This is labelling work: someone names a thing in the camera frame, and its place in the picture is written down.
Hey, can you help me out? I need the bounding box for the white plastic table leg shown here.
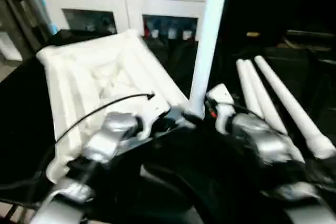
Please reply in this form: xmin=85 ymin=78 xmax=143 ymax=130
xmin=254 ymin=55 xmax=336 ymax=161
xmin=242 ymin=59 xmax=306 ymax=163
xmin=235 ymin=58 xmax=264 ymax=119
xmin=188 ymin=0 xmax=232 ymax=118

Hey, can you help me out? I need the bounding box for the grey metal stand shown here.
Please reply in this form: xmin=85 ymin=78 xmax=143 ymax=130
xmin=0 ymin=0 xmax=56 ymax=61

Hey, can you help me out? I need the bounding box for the white plastic table top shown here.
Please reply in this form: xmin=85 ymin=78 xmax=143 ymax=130
xmin=35 ymin=29 xmax=193 ymax=184

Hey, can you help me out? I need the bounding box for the black bench with silver rail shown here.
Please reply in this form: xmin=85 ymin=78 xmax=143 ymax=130
xmin=283 ymin=28 xmax=336 ymax=65

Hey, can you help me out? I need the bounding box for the light blue plastic film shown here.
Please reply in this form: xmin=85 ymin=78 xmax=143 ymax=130
xmin=30 ymin=0 xmax=59 ymax=35

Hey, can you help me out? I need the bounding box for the black plastic mat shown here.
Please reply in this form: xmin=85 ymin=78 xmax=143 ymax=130
xmin=0 ymin=27 xmax=336 ymax=224

